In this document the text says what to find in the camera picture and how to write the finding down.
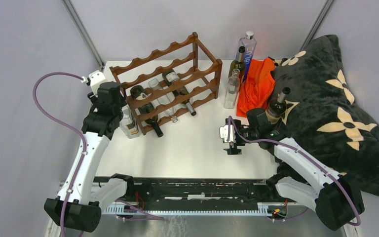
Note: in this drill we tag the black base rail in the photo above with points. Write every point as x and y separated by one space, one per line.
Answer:
196 197

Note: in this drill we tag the clear square bottle black cap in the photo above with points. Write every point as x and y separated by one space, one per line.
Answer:
128 124

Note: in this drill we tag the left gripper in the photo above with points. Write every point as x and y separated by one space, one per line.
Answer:
93 98

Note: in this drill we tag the left aluminium corner post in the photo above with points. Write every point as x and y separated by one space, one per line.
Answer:
74 15

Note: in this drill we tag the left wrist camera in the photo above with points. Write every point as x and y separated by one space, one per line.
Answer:
95 79

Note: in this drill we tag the orange cloth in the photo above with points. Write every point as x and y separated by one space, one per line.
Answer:
257 88

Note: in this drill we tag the dark wine bottle silver neck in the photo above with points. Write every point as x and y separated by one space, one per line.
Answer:
238 63

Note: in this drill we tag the blue square glass bottle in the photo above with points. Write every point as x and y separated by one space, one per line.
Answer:
249 43

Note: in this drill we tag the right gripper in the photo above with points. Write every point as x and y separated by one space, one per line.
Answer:
233 151

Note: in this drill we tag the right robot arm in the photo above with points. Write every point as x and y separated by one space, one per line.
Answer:
334 198

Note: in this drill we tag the right aluminium corner post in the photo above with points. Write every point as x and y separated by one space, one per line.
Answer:
328 4

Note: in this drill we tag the black floral blanket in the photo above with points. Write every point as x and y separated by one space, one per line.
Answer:
323 116

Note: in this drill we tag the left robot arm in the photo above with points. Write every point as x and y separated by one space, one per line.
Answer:
76 206

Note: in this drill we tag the dark green wine bottle labelled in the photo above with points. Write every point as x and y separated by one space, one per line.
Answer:
138 93

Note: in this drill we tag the small clear glass bottle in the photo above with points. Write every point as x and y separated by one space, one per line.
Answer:
233 85

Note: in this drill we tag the tall clear glass bottle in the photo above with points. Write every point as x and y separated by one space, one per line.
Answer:
154 84

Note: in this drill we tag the dark wine bottle brown label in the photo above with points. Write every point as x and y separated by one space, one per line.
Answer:
277 106

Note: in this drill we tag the aluminium corner post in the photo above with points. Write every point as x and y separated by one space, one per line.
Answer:
328 4
74 15

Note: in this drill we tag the brown wooden wine rack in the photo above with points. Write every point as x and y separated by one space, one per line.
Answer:
196 79

